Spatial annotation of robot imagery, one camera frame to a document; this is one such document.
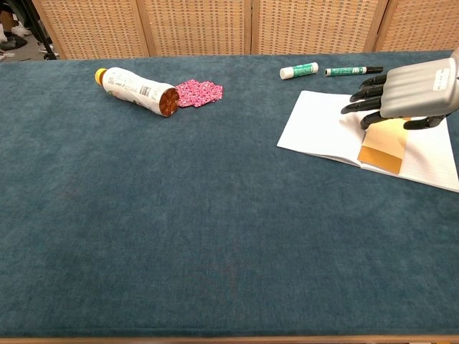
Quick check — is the black tripod stand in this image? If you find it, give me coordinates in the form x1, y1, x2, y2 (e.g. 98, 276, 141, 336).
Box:
19, 0, 59, 61

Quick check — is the white labelled tea bottle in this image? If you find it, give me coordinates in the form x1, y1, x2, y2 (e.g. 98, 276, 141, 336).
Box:
94, 67, 181, 118

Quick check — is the white paper notebook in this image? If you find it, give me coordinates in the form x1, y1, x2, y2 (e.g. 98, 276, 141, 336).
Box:
276, 90, 459, 194

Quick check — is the green black marker pen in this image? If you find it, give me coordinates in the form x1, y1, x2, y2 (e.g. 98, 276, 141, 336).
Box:
324, 65, 384, 77

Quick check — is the black shoe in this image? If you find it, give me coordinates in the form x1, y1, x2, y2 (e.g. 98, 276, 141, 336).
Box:
0, 35, 28, 51

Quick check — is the green white glue stick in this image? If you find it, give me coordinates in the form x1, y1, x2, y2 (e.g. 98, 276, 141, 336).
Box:
279, 62, 320, 80

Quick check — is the tan cardboard strip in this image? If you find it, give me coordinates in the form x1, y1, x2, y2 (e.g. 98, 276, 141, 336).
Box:
357, 117, 412, 176

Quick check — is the pink patterned folded cloth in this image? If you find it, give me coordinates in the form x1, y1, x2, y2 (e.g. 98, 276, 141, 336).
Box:
174, 79, 224, 108

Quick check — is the wicker folding screen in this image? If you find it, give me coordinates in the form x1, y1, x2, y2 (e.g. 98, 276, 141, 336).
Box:
31, 0, 459, 60

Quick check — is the blue fabric table mat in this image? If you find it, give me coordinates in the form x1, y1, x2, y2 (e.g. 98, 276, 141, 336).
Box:
0, 49, 459, 340

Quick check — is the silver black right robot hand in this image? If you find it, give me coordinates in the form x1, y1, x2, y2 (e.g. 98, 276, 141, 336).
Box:
340, 57, 459, 130

